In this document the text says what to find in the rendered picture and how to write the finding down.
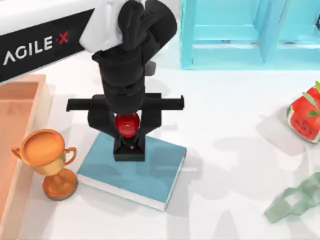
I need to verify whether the small red round object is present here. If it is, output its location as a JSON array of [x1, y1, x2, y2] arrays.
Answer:
[[113, 112, 141, 139]]

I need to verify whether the blue book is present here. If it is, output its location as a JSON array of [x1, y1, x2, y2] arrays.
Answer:
[[75, 130, 188, 213]]

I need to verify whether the bronze trophy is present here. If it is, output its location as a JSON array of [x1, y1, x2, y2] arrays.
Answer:
[[10, 128, 79, 201]]

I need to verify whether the shallow salmon box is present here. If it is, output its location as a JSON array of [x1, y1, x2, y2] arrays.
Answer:
[[0, 74, 54, 240]]

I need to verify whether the light blue rack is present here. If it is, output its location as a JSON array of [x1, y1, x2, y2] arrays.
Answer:
[[179, 0, 320, 71]]

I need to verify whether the red fruit with green leaves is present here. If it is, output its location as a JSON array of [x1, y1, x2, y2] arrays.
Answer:
[[285, 80, 320, 145]]

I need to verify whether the pale green stapler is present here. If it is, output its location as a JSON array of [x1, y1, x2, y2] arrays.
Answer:
[[264, 171, 320, 224]]

